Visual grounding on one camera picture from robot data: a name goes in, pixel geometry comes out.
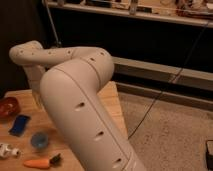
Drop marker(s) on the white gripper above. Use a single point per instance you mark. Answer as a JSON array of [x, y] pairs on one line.
[[34, 75]]

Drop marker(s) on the blue transparent cup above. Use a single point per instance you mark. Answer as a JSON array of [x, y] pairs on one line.
[[39, 140]]

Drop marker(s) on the black device on floor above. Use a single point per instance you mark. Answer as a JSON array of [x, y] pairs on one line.
[[209, 157]]

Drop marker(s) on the orange toy carrot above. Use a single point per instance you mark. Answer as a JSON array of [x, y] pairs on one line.
[[44, 163]]

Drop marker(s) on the metal shelf pole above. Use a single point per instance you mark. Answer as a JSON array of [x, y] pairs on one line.
[[58, 43]]

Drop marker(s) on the orange bowl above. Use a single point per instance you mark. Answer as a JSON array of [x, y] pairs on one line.
[[9, 106]]

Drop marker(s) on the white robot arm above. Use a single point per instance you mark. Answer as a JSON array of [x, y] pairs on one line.
[[68, 81]]

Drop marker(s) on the white toy piece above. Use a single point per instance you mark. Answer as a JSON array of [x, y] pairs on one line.
[[6, 150]]

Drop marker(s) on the wooden shelf board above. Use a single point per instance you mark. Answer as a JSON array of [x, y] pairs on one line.
[[130, 14]]

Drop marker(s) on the blue cloth piece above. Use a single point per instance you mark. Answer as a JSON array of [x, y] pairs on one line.
[[19, 125]]

